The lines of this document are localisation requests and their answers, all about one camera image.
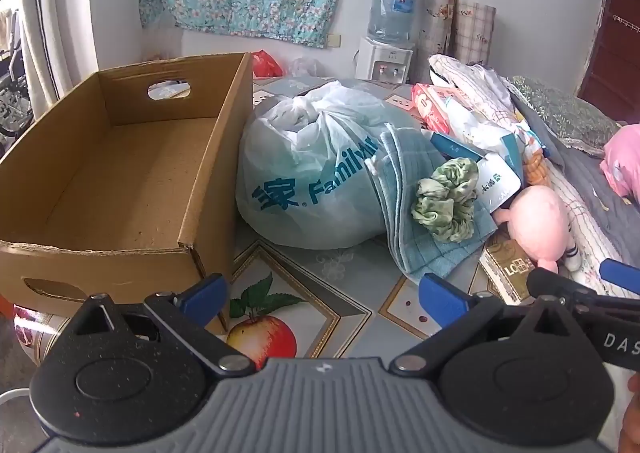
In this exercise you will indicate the gold box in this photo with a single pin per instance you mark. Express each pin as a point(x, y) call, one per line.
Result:
point(505, 268)

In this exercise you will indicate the printed round container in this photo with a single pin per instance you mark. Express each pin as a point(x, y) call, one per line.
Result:
point(35, 338)

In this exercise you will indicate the blue white carton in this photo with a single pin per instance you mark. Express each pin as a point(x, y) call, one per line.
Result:
point(495, 183)

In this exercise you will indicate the floral patterned roll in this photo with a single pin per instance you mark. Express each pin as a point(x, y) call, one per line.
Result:
point(435, 28)

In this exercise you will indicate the fruit print mat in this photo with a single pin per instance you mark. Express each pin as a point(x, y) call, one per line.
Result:
point(325, 293)

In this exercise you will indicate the blue slim box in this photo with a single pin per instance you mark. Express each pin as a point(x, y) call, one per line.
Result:
point(455, 145)

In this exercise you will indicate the person's right hand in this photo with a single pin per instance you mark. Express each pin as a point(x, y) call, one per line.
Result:
point(633, 423)

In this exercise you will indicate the brown door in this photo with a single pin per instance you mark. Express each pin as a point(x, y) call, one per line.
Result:
point(615, 43)

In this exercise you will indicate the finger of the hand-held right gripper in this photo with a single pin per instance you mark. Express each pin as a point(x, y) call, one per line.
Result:
point(550, 283)
point(622, 277)

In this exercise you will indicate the white curtain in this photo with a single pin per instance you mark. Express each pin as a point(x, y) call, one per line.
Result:
point(60, 23)

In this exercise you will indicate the striped small sock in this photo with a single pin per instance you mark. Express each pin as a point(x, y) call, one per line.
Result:
point(572, 253)

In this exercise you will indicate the blue water bottle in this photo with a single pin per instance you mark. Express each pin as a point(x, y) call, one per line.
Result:
point(390, 13)

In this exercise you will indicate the teal towel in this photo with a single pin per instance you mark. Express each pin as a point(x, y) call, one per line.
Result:
point(425, 248)

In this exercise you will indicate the red plastic bag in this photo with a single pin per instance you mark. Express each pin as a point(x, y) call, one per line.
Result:
point(265, 65)

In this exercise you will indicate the wall socket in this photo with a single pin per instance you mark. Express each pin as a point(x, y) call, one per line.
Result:
point(334, 40)

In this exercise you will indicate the pink pillow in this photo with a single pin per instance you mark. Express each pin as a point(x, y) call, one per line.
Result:
point(625, 163)

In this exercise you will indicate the white plastic bag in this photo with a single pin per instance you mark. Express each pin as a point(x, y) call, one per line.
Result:
point(300, 158)

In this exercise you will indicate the white water dispenser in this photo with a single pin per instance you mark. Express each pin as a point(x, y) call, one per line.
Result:
point(375, 58)

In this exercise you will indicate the pink white tissue package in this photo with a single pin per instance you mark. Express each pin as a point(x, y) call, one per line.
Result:
point(440, 108)

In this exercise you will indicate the orange white striped toy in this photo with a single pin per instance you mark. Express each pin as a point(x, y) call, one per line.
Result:
point(535, 168)

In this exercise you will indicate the green patterned pillow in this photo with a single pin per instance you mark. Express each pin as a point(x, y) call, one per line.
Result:
point(565, 113)

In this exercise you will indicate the brown cardboard box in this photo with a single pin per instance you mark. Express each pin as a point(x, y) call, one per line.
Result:
point(125, 173)

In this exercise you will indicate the teal small packet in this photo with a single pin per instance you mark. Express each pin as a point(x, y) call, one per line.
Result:
point(515, 150)

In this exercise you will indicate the clear plastic bag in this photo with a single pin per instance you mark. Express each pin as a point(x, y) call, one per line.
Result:
point(305, 68)

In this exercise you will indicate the pink plush toy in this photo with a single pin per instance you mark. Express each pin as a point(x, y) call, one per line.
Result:
point(540, 223)

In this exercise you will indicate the checkered patterned roll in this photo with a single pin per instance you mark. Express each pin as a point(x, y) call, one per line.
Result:
point(475, 33)

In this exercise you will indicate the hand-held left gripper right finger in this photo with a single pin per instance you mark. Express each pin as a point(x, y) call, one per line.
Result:
point(440, 298)

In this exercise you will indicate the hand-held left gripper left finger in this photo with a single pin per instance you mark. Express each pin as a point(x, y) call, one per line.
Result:
point(207, 293)

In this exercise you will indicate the green scrunchie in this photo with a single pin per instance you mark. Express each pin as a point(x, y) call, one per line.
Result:
point(445, 203)

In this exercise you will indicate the grey quilt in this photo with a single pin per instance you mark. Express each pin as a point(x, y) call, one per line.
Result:
point(600, 183)

